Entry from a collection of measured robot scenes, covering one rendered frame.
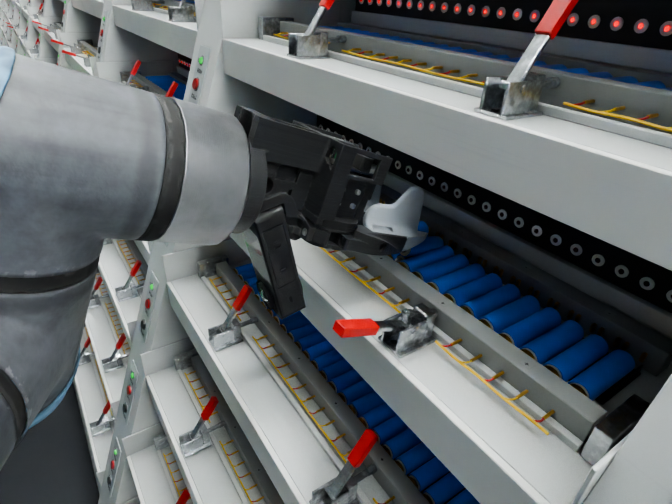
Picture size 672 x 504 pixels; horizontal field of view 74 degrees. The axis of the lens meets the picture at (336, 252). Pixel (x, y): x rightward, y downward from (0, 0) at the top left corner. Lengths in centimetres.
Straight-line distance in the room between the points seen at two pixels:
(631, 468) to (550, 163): 17
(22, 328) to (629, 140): 36
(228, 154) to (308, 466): 34
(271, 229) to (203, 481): 47
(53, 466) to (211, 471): 80
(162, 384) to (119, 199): 62
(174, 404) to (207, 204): 58
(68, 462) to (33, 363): 120
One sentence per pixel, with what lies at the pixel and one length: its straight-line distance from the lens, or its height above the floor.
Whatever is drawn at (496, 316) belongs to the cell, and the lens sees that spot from 40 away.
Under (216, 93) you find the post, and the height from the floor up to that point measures 104.
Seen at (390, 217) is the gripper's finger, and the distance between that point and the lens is 39.
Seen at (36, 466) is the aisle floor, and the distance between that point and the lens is 148.
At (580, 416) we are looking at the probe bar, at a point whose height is 96.
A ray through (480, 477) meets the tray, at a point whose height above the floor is 90.
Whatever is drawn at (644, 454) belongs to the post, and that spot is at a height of 99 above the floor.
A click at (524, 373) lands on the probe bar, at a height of 97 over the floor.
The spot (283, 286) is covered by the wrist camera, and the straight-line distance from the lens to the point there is 37.
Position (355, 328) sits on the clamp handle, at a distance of 32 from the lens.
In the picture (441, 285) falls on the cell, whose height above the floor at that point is 97.
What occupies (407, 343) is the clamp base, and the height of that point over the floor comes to 94.
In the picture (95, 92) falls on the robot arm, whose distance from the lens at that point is 27.
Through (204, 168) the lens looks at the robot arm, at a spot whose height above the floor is 104.
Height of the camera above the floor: 110
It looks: 19 degrees down
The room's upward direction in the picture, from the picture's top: 20 degrees clockwise
